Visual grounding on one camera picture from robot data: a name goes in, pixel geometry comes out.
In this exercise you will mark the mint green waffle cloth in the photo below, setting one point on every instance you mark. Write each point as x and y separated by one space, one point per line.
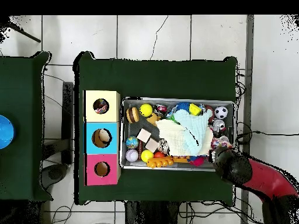
193 121

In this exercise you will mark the colourful ruffled fabric toy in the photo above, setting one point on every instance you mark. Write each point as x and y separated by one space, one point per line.
101 107

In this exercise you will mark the multicoloured patterned cloth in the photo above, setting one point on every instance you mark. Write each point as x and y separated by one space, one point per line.
219 141

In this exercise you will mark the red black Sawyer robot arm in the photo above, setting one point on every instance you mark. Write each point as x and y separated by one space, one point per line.
233 168

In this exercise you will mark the wooden box with three holes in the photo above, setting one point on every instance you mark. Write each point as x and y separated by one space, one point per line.
102 177

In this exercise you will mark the wooden cube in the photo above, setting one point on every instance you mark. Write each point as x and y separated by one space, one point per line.
144 135
151 145

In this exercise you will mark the yellow ball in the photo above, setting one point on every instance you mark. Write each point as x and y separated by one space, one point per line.
147 156
146 110

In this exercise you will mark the wooden toy burger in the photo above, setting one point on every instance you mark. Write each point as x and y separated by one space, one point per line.
132 115

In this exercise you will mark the cream waffle cloth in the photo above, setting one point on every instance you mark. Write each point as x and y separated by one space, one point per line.
170 137

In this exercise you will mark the globe print ball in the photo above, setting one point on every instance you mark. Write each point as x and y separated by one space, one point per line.
132 142

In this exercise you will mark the white baseball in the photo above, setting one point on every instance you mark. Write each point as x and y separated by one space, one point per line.
132 155

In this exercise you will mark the orange toy block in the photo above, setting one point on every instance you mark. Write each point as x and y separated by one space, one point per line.
160 162

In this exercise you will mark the dark green tablecloth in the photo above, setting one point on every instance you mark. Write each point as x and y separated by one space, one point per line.
151 79
23 163

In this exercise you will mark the brown cream ball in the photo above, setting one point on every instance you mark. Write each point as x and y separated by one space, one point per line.
98 140

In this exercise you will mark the blue round bowl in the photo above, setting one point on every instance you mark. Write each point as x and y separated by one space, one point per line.
5 131

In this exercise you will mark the black tripod leg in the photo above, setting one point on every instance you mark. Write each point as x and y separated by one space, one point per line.
25 35

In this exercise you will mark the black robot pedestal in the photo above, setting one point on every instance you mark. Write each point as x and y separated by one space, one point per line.
149 214

